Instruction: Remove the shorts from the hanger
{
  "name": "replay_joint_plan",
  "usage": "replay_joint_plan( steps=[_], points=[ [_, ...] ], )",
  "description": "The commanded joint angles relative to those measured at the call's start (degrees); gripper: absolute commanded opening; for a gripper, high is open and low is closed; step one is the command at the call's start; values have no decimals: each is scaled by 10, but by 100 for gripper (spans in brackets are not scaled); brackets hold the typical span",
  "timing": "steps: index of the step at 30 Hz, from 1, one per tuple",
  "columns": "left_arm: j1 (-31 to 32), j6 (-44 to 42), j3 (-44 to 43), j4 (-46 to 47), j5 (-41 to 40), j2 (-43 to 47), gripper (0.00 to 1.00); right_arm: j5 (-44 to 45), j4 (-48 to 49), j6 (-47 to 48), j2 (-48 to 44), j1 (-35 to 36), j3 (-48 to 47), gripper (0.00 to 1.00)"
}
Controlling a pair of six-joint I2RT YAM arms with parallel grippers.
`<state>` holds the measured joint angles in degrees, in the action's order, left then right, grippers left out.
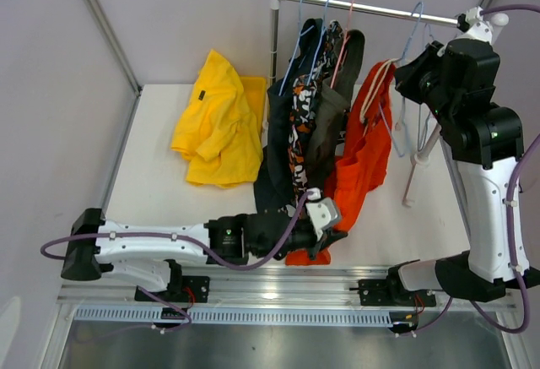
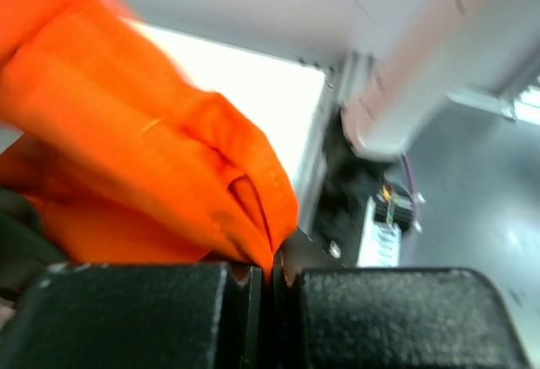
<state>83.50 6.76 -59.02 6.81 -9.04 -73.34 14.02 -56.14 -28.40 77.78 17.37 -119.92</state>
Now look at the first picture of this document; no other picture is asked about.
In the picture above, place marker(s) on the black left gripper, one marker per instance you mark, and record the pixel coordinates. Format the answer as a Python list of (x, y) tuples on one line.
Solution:
[(329, 238)]

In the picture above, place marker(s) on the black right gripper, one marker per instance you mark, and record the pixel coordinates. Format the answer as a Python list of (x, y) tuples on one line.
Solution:
[(407, 76)]

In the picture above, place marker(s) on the dark navy shorts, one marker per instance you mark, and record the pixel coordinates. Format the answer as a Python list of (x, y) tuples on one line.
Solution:
[(273, 188)]

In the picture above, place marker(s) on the pink wire hanger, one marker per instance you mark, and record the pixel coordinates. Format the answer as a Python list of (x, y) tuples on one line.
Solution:
[(341, 54)]

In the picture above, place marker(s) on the olive grey shorts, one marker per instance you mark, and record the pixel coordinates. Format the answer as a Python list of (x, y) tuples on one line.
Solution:
[(336, 97)]

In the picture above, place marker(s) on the orange camouflage shorts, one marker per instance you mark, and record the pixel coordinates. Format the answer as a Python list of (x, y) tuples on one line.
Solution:
[(305, 104)]

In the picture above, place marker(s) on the yellow shorts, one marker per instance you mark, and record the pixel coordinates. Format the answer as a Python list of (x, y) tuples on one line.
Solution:
[(217, 134)]

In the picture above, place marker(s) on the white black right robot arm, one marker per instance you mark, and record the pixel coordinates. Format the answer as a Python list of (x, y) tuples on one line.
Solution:
[(456, 82)]

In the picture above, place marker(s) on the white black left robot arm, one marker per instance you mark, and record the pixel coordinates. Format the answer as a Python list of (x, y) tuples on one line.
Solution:
[(152, 257)]

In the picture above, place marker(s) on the yellow plastic tray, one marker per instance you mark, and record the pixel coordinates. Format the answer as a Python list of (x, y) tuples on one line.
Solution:
[(255, 88)]

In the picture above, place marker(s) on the white metal clothes rack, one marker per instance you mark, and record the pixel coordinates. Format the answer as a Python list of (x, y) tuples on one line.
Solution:
[(344, 5)]

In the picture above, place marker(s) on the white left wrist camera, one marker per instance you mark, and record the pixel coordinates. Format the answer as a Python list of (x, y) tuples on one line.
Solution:
[(322, 211)]

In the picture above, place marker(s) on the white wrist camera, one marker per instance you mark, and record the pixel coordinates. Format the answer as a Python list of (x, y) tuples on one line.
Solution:
[(473, 25), (322, 211)]

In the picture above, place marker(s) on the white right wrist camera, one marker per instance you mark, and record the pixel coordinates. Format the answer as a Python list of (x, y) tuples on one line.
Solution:
[(473, 25)]

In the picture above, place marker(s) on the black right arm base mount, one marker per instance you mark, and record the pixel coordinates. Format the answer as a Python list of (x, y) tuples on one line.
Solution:
[(388, 293)]

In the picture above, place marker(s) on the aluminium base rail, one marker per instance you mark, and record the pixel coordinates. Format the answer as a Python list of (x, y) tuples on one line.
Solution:
[(270, 287)]

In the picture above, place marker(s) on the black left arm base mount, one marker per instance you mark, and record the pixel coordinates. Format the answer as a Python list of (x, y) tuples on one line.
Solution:
[(186, 289)]

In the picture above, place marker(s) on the grey slotted cable duct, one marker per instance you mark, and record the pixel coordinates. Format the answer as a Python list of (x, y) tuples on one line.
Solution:
[(242, 316)]

